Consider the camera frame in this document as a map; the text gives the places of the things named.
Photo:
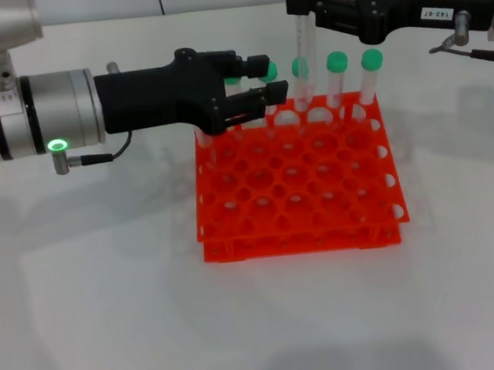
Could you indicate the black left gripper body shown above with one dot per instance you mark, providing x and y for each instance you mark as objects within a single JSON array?
[{"x": 151, "y": 97}]

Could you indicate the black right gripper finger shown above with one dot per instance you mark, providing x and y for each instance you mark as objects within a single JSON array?
[{"x": 335, "y": 10}]

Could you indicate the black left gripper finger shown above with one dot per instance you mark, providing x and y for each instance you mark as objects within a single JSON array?
[
  {"x": 255, "y": 66},
  {"x": 248, "y": 104}
]

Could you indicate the orange test tube rack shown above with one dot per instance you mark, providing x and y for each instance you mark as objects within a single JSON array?
[{"x": 305, "y": 245}]

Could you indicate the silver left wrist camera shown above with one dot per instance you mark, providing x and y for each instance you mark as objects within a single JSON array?
[{"x": 4, "y": 24}]

